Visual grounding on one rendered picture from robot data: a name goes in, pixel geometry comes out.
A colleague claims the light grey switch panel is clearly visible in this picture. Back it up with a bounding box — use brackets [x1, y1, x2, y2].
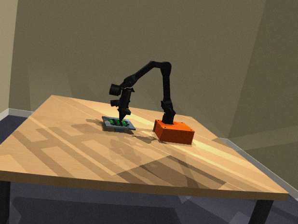
[102, 116, 136, 132]

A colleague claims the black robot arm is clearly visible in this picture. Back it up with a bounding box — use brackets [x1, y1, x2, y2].
[109, 61, 176, 125]

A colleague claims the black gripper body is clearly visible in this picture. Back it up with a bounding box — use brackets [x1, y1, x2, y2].
[118, 97, 131, 115]

